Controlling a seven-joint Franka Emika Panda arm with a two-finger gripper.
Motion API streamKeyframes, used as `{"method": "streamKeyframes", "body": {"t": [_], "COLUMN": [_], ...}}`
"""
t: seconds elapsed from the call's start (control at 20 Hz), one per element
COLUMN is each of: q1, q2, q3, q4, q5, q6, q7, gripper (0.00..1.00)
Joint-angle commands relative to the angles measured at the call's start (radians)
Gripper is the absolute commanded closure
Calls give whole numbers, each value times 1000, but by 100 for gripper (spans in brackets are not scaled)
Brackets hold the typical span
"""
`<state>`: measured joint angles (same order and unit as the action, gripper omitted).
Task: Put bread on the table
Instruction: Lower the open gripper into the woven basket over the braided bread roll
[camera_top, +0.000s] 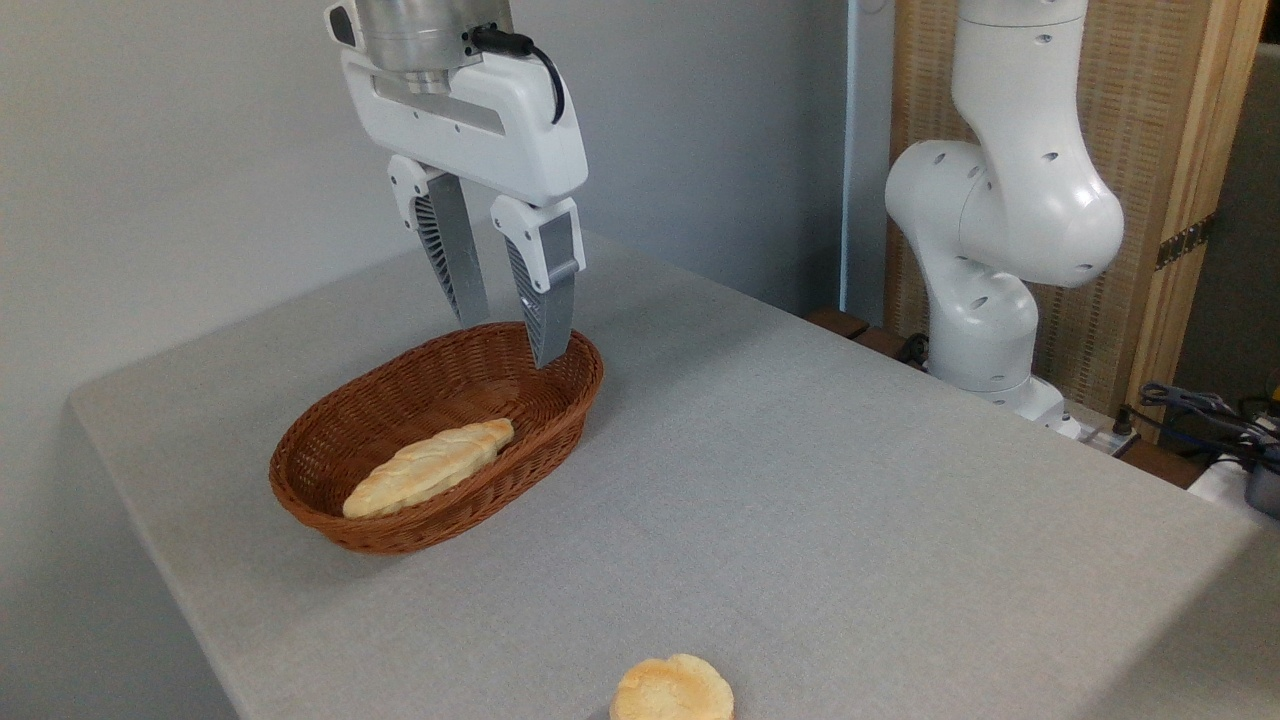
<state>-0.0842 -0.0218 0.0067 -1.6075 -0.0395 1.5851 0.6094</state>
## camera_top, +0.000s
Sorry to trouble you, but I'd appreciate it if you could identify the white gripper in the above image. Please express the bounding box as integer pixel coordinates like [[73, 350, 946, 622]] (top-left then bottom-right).
[[340, 48, 590, 370]]

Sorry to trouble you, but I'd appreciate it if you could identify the braided bread loaf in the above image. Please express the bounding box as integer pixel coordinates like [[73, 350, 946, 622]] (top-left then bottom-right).
[[342, 418, 516, 520]]

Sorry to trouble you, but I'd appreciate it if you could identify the round bread bun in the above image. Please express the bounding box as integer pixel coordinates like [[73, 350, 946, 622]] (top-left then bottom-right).
[[609, 654, 736, 720]]

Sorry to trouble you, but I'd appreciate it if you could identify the brown wicker basket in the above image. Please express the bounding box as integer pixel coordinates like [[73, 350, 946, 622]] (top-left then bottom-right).
[[268, 321, 605, 556]]

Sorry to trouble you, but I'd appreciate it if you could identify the wooden woven folding screen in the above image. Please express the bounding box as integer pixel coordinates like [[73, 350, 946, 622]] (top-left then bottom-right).
[[884, 0, 1270, 443]]

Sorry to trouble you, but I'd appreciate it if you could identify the brass screen hinge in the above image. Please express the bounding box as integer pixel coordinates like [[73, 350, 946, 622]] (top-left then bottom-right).
[[1154, 213, 1218, 272]]

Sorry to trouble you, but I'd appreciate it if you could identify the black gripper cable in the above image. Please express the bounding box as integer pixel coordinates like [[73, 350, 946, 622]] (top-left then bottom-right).
[[469, 24, 567, 126]]

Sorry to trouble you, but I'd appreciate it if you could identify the white vertical wall duct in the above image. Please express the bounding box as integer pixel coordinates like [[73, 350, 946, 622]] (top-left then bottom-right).
[[840, 0, 897, 323]]

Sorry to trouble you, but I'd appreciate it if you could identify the blue-grey cable bundle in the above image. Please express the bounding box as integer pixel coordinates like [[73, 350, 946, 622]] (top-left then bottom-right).
[[1138, 381, 1280, 463]]

